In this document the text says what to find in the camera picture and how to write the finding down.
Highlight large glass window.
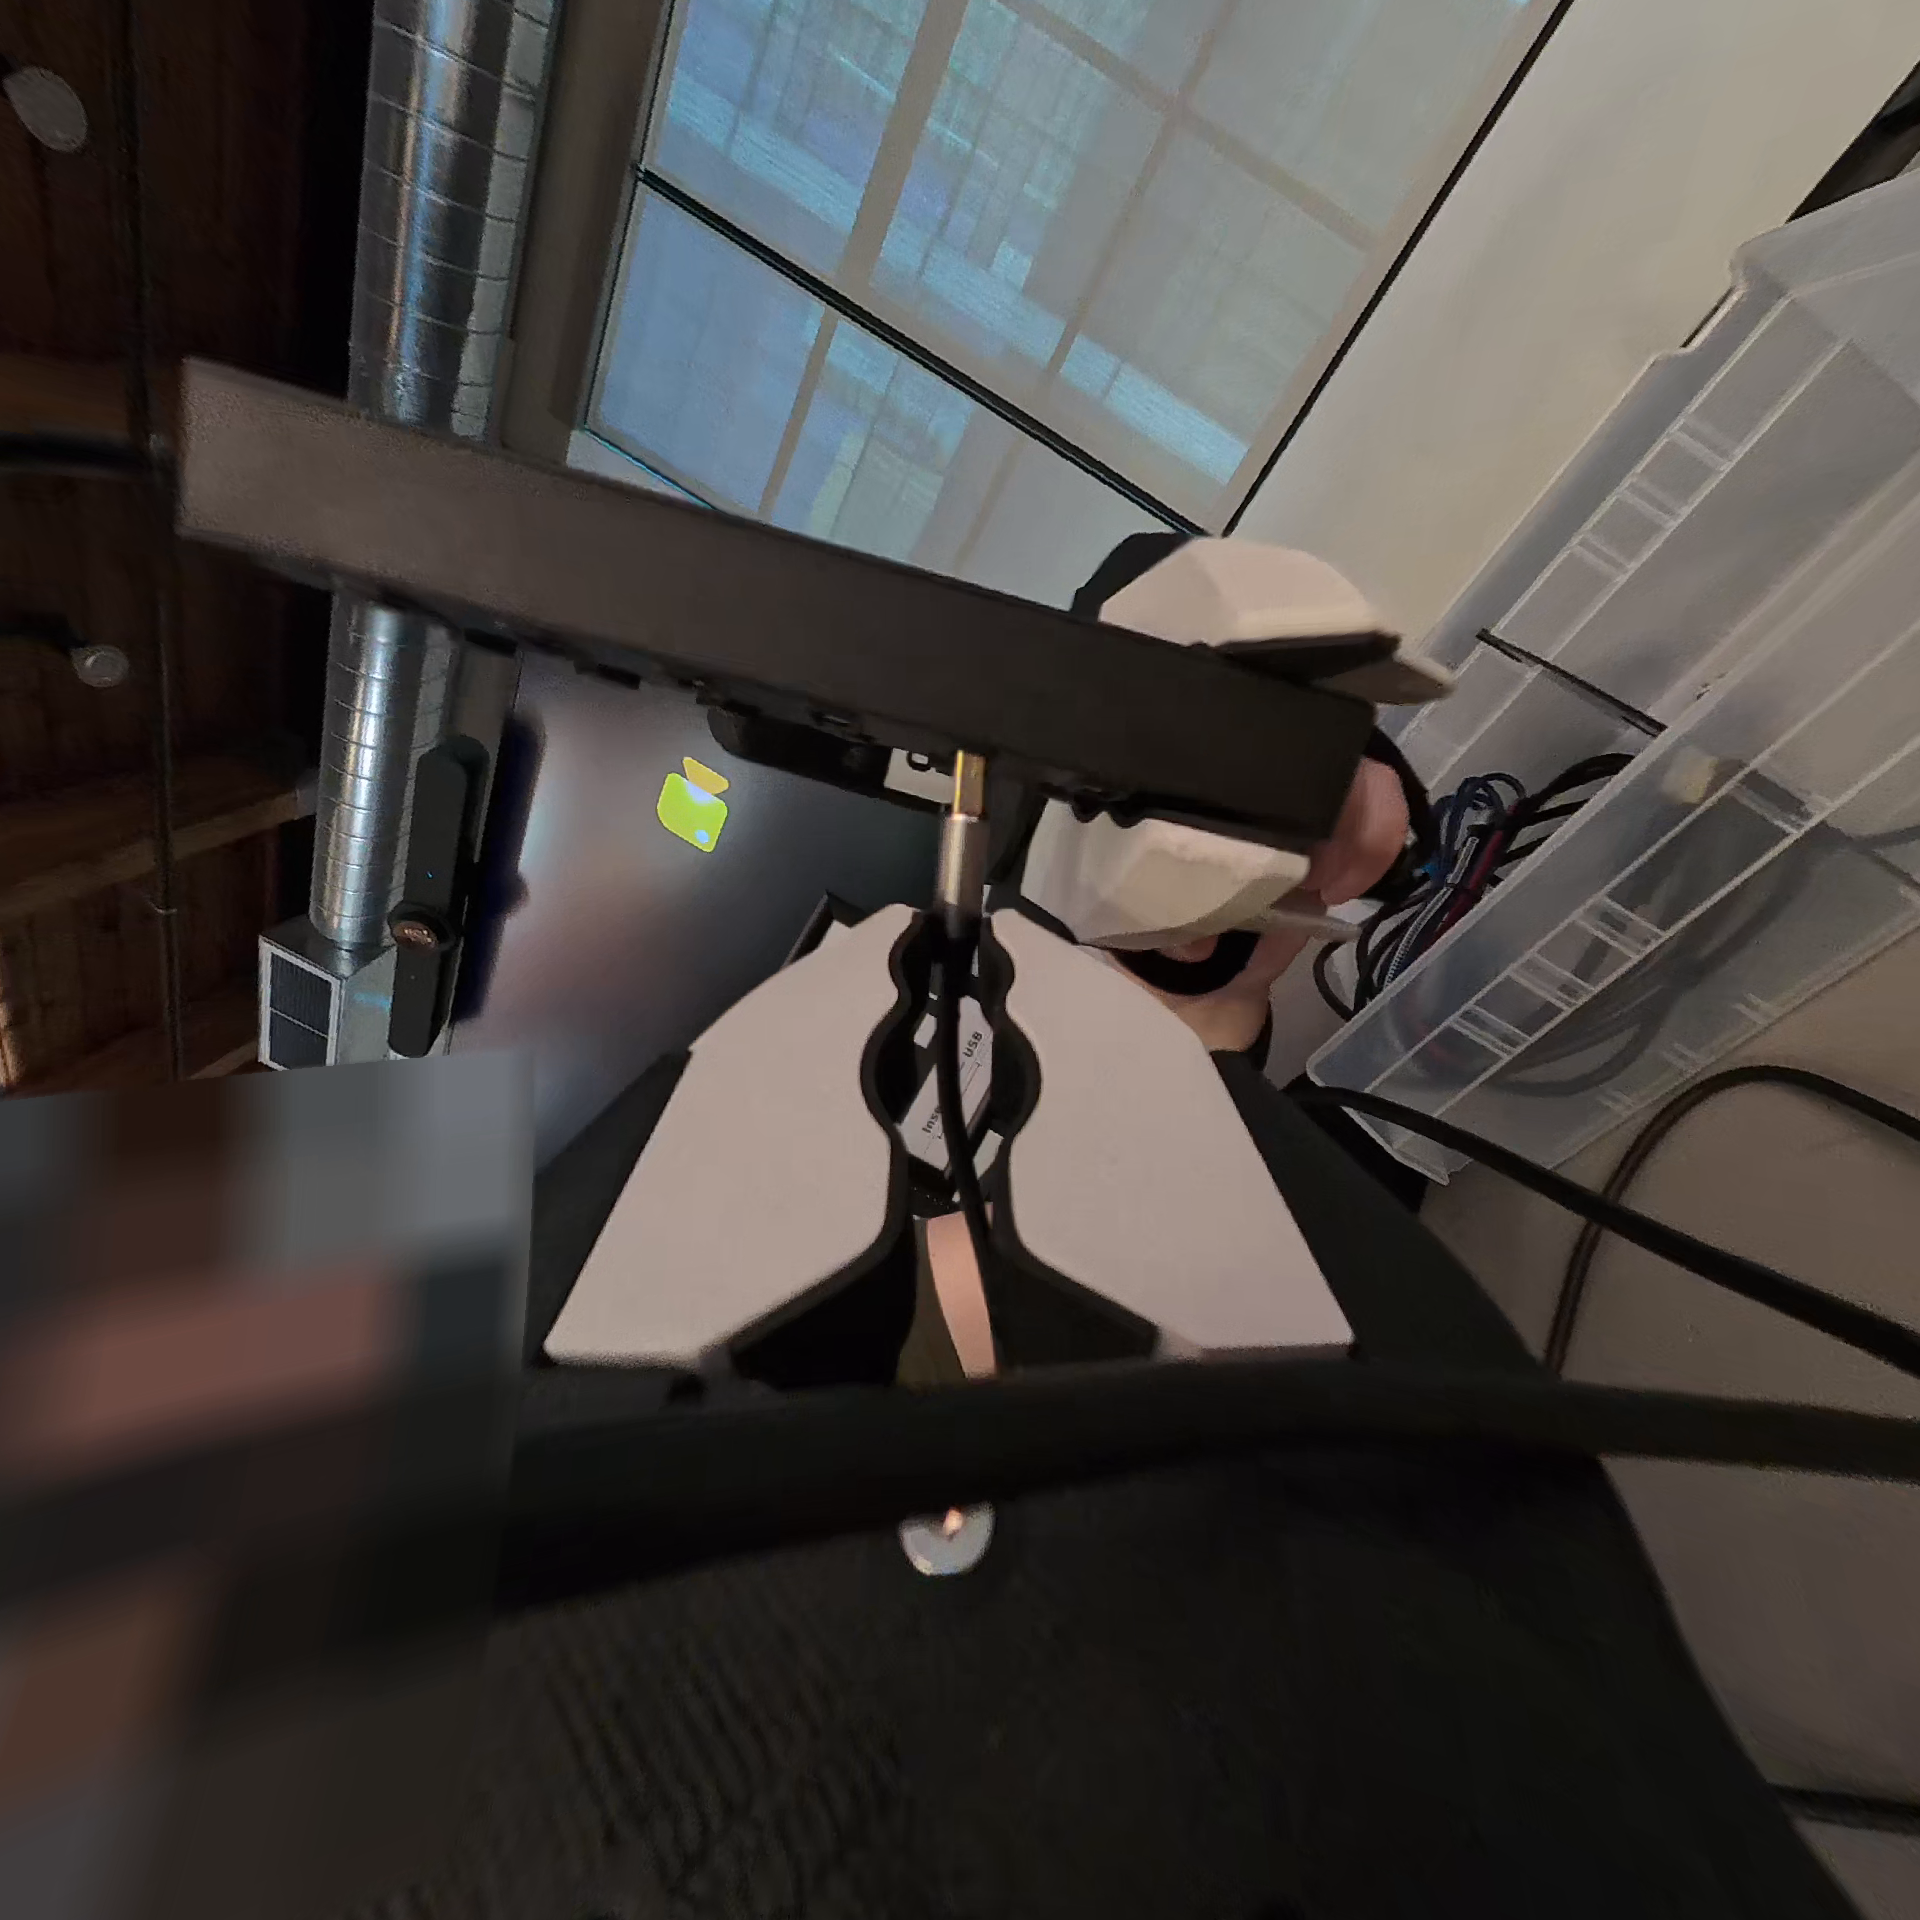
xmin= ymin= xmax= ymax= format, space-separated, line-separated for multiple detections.
xmin=576 ymin=0 xmax=1562 ymax=601

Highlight white vent box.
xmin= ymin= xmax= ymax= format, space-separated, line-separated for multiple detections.
xmin=256 ymin=919 xmax=395 ymax=1070

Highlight coiled black usb cable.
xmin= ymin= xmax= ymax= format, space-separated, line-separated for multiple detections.
xmin=1317 ymin=750 xmax=1818 ymax=1085

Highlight silver air duct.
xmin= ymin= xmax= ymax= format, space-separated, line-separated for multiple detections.
xmin=306 ymin=0 xmax=561 ymax=962

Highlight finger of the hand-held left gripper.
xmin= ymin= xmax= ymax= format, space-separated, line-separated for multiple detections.
xmin=1099 ymin=538 xmax=1460 ymax=707
xmin=1031 ymin=803 xmax=1364 ymax=957

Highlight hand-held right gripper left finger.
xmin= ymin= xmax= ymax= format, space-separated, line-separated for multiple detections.
xmin=544 ymin=901 xmax=921 ymax=1373

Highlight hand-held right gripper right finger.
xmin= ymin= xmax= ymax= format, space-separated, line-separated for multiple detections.
xmin=984 ymin=907 xmax=1360 ymax=1365

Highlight blue plug black usb cable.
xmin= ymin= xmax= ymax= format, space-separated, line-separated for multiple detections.
xmin=932 ymin=750 xmax=1920 ymax=1373

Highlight long black usb hub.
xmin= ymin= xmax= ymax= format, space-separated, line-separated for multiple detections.
xmin=172 ymin=357 xmax=1378 ymax=847

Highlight clear plastic bin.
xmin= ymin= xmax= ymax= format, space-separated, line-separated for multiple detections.
xmin=1304 ymin=187 xmax=1920 ymax=1186

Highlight black bar device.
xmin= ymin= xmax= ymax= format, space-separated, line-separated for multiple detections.
xmin=386 ymin=735 xmax=491 ymax=1059

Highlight person's left hand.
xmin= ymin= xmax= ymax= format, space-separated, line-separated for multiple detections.
xmin=1191 ymin=756 xmax=1425 ymax=1057

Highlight yellow green sticker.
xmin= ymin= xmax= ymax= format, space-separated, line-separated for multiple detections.
xmin=657 ymin=756 xmax=732 ymax=854

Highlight dark grey display panel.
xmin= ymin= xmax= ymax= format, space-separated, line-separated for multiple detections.
xmin=504 ymin=660 xmax=963 ymax=1052

